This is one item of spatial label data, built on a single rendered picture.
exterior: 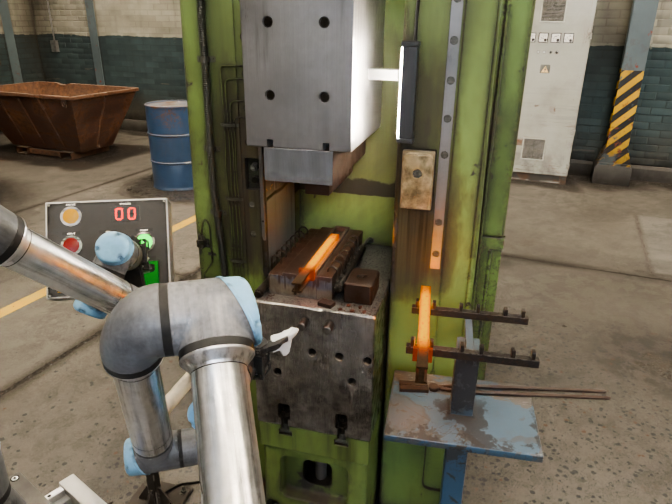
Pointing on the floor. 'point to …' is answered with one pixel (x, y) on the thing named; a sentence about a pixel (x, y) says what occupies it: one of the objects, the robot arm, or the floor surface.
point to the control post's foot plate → (161, 494)
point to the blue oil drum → (169, 144)
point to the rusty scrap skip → (63, 117)
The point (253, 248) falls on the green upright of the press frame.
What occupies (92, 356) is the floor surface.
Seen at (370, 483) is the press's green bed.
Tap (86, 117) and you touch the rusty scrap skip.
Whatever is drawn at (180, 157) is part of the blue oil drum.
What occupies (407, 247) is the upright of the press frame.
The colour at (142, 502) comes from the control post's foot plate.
